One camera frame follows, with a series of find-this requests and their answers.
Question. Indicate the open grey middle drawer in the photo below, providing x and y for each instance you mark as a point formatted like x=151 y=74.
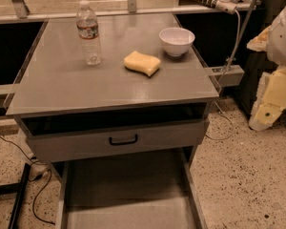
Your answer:
x=151 y=190

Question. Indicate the grey metal bracket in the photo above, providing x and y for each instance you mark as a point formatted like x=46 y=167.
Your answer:
x=226 y=78

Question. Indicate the clear plastic water bottle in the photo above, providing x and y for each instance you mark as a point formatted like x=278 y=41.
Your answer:
x=88 y=31

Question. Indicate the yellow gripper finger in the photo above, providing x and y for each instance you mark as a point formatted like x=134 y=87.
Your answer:
x=259 y=43
x=270 y=100

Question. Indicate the black metal frame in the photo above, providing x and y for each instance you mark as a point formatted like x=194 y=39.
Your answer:
x=19 y=189

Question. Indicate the grey top drawer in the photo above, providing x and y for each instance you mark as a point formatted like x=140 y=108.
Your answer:
x=95 y=143

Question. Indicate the grey drawer cabinet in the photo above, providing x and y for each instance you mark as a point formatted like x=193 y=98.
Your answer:
x=60 y=93

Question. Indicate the white ceramic bowl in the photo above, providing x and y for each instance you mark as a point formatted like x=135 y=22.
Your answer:
x=176 y=41

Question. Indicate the yellow sponge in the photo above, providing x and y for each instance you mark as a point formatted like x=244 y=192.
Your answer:
x=142 y=63

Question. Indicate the white power strip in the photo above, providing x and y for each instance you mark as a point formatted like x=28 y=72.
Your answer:
x=223 y=5

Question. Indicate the black drawer handle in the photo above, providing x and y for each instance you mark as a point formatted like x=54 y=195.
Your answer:
x=125 y=141

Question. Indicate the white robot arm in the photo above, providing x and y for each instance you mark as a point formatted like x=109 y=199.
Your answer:
x=276 y=45

